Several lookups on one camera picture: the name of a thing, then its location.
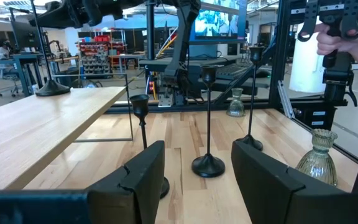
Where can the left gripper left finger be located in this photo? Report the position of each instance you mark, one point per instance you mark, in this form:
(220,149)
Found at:
(141,186)

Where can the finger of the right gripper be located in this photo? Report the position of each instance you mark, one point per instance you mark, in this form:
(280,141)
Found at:
(57,15)

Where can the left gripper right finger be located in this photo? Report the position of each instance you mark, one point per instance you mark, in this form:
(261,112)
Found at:
(266,186)

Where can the ribbed glass candle holder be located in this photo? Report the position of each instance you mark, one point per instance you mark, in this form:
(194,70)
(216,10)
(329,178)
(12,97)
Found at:
(235,107)
(317,161)

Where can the medium black candlestick holder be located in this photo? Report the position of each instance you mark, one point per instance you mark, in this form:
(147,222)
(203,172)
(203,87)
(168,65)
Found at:
(208,166)

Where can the short black candlestick holder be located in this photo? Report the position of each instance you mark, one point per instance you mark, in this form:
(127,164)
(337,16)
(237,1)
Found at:
(139,107)

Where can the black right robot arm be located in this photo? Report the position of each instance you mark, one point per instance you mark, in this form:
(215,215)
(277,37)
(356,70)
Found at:
(182,46)

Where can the parts rack with bins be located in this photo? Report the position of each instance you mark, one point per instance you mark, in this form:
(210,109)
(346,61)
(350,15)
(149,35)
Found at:
(99,56)

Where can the grey workshop desk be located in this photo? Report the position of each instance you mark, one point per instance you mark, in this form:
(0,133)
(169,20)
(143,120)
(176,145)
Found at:
(26,59)

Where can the person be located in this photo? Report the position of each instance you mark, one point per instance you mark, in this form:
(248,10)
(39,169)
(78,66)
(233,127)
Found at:
(2,51)

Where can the office chair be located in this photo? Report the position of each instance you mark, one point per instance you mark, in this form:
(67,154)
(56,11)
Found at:
(6,73)

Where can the black controller box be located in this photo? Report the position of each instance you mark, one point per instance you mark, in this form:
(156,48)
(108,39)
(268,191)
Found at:
(317,116)

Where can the wooden shelf riser black legs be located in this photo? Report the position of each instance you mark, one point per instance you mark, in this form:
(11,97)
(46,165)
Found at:
(42,130)

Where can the computer monitor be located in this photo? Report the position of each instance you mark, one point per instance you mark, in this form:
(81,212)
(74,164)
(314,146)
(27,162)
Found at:
(216,25)

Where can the black keyboard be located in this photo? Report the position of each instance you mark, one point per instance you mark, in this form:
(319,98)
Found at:
(235,71)

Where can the white round column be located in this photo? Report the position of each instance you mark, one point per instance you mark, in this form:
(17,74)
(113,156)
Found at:
(306,62)

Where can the person's hand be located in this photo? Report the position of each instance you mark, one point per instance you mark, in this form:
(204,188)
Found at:
(331,40)

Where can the silver frame bracket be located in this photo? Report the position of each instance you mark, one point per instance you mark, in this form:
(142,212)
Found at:
(286,99)

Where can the black aluminium table frame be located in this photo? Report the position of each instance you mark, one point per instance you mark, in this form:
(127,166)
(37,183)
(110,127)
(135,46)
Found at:
(283,62)

